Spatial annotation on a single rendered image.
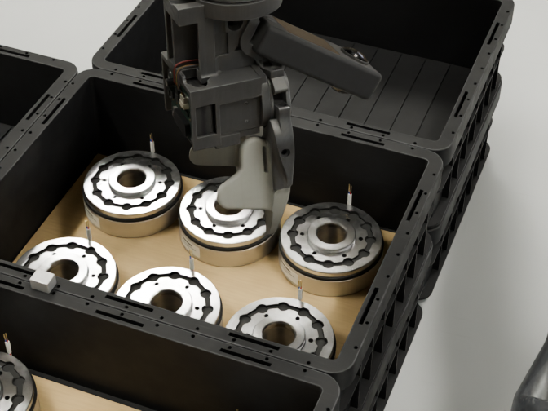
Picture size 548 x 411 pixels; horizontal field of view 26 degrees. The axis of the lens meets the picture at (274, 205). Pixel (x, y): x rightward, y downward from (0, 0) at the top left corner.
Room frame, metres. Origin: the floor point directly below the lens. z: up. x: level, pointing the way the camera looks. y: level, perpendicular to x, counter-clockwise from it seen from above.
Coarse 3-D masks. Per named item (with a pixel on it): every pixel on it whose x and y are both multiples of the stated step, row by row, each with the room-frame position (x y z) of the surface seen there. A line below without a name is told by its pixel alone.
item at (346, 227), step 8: (312, 224) 0.85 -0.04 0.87; (320, 224) 0.85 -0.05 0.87; (328, 224) 0.85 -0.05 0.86; (336, 224) 0.85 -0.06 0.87; (344, 224) 0.85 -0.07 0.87; (312, 232) 0.84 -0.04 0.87; (344, 232) 0.84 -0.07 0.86; (352, 232) 0.84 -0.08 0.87; (312, 240) 0.83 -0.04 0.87; (344, 240) 0.83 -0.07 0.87; (352, 240) 0.83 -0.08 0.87; (320, 248) 0.82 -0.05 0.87; (328, 248) 0.82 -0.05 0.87; (336, 248) 0.82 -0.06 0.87; (344, 248) 0.82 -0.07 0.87
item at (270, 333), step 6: (270, 330) 0.72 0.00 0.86; (276, 330) 0.72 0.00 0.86; (282, 330) 0.72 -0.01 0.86; (288, 330) 0.72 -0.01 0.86; (264, 336) 0.71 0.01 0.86; (270, 336) 0.72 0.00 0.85; (276, 336) 0.72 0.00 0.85; (282, 336) 0.72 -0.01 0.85; (288, 336) 0.72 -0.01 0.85; (276, 342) 0.72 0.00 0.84; (282, 342) 0.72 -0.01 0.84; (288, 342) 0.72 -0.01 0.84
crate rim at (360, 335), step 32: (64, 96) 0.98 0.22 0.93; (160, 96) 0.98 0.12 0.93; (32, 128) 0.92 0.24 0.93; (320, 128) 0.92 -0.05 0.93; (416, 160) 0.88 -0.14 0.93; (416, 192) 0.83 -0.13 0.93; (416, 224) 0.78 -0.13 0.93; (64, 288) 0.70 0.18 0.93; (384, 288) 0.70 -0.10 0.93; (160, 320) 0.67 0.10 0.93; (192, 320) 0.67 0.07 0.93; (288, 352) 0.63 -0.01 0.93; (352, 352) 0.63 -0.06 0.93
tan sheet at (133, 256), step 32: (96, 160) 0.99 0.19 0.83; (64, 224) 0.89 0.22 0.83; (128, 256) 0.84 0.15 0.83; (160, 256) 0.84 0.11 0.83; (192, 256) 0.84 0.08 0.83; (384, 256) 0.84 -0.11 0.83; (224, 288) 0.80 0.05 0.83; (256, 288) 0.80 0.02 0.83; (288, 288) 0.80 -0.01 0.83; (224, 320) 0.76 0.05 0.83; (352, 320) 0.76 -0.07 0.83
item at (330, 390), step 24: (0, 288) 0.71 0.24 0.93; (24, 288) 0.70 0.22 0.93; (72, 312) 0.68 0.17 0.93; (96, 312) 0.68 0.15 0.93; (120, 312) 0.68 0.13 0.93; (144, 336) 0.65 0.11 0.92; (168, 336) 0.65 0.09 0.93; (192, 336) 0.65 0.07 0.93; (240, 360) 0.62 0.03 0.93; (264, 360) 0.62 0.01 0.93; (312, 384) 0.60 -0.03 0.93; (336, 384) 0.60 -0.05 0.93; (336, 408) 0.58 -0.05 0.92
